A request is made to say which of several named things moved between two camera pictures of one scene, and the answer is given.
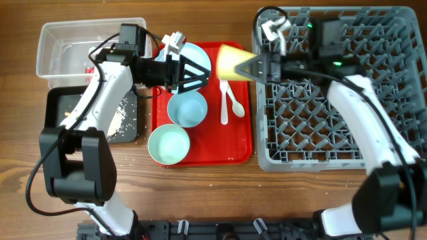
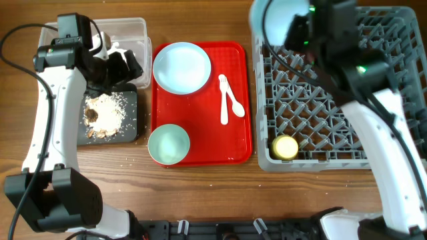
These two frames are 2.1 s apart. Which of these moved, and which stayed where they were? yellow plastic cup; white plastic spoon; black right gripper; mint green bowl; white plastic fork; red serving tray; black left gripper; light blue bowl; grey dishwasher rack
Moved: light blue bowl; yellow plastic cup; black right gripper; black left gripper
Stayed: white plastic spoon; mint green bowl; white plastic fork; red serving tray; grey dishwasher rack
